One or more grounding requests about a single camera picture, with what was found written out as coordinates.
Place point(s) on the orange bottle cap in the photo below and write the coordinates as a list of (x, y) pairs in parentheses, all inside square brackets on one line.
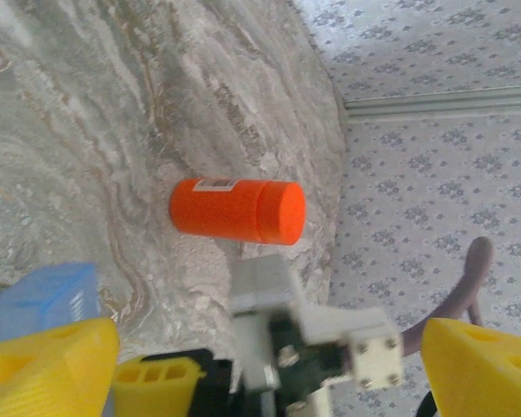
[(284, 213)]

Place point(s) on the orange pill bottle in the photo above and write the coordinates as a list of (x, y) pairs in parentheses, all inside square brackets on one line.
[(217, 213)]

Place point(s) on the translucent blue pill organizer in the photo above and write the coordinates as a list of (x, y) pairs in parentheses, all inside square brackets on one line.
[(43, 299)]

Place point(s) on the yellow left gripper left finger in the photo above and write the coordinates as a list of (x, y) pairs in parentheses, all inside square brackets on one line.
[(48, 373)]

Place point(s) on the aluminium corner post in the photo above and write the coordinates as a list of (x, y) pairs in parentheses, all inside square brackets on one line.
[(438, 104)]

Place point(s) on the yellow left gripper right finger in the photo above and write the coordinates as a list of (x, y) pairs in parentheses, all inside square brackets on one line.
[(482, 378)]

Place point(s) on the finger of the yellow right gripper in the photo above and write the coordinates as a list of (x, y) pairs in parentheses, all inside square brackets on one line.
[(156, 391)]

